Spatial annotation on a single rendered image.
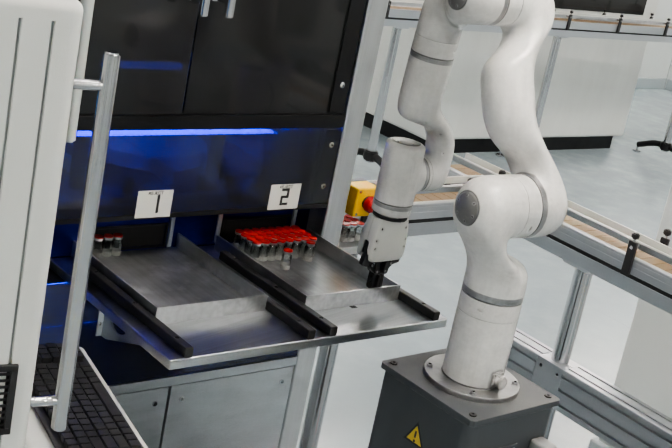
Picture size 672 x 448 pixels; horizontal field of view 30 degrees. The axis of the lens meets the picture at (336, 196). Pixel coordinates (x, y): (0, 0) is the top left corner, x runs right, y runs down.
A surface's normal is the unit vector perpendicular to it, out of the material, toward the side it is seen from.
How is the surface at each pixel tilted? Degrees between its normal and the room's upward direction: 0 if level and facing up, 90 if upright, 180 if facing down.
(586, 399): 90
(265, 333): 0
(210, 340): 0
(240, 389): 90
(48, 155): 90
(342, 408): 0
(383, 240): 91
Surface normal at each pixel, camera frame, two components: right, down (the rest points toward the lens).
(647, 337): -0.77, 0.04
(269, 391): 0.61, 0.35
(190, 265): 0.19, -0.94
